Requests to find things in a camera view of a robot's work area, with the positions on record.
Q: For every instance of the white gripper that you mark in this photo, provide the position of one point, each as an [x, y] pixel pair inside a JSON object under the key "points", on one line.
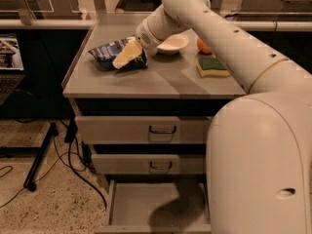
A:
{"points": [[145, 37]]}

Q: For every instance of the blue chip bag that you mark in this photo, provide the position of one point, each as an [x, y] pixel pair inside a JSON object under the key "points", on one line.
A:
{"points": [[106, 54]]}

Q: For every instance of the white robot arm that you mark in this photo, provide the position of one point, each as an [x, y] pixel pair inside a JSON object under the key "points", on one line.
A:
{"points": [[259, 146]]}

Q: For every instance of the grey drawer cabinet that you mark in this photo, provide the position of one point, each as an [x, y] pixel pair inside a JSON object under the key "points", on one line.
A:
{"points": [[169, 86]]}

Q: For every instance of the top drawer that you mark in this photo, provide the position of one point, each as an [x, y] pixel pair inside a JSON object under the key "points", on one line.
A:
{"points": [[143, 129]]}

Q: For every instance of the drawer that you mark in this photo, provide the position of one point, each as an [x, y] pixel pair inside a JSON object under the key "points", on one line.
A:
{"points": [[149, 164], [162, 207], [143, 129]]}

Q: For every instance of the middle drawer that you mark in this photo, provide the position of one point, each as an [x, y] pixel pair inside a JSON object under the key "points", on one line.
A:
{"points": [[149, 164]]}

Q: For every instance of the bottom drawer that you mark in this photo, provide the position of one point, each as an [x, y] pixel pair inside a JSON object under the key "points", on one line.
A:
{"points": [[162, 207]]}

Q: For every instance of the white bowl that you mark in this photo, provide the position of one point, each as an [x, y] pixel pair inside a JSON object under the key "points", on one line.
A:
{"points": [[173, 44]]}

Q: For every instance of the orange fruit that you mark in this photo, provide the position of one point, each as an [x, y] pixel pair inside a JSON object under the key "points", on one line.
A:
{"points": [[202, 47]]}

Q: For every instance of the green yellow sponge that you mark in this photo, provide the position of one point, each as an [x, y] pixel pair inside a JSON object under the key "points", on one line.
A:
{"points": [[211, 67]]}

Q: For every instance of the laptop with screen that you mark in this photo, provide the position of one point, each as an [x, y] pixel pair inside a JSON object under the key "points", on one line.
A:
{"points": [[11, 66]]}

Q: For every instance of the black stand leg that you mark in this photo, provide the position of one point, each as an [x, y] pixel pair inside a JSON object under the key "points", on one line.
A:
{"points": [[37, 152]]}

